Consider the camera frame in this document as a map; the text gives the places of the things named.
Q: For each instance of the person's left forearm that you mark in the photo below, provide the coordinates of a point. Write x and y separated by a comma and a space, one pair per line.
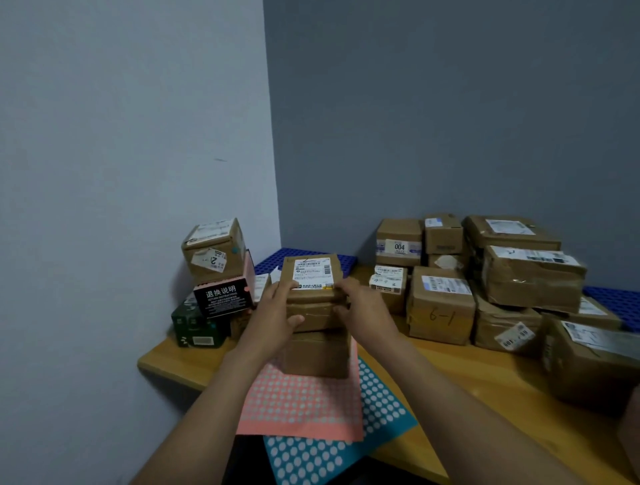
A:
200, 424

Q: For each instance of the dark green box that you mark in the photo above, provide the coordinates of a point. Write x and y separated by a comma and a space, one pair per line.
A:
192, 330

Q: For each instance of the large pink box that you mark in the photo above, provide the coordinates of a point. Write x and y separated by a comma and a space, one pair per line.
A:
631, 429

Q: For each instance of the person's left hand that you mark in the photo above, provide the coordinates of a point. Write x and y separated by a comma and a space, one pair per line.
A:
267, 325

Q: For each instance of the small brown printed box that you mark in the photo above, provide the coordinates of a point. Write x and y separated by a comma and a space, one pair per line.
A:
240, 320

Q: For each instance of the pile of brown parcels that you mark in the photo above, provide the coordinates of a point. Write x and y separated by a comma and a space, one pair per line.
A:
530, 285

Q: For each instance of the teal sticker sheet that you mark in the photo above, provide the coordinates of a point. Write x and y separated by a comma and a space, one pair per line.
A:
310, 459

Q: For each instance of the black and pink box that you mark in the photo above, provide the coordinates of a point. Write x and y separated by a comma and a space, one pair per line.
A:
222, 300

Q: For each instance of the blue plastic grid pallet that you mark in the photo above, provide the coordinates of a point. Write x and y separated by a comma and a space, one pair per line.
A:
345, 262
615, 305

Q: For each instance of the person's right forearm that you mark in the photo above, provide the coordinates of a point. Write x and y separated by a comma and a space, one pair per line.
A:
475, 419

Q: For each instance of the box of stack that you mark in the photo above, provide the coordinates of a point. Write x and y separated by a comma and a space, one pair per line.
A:
315, 357
312, 300

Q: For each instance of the person's right hand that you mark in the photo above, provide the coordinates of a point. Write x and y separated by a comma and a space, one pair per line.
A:
370, 320

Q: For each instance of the white paper note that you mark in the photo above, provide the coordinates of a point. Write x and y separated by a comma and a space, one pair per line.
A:
275, 276

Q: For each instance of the pink dot sticker sheet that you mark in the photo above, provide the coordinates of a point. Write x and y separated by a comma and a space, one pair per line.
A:
300, 404

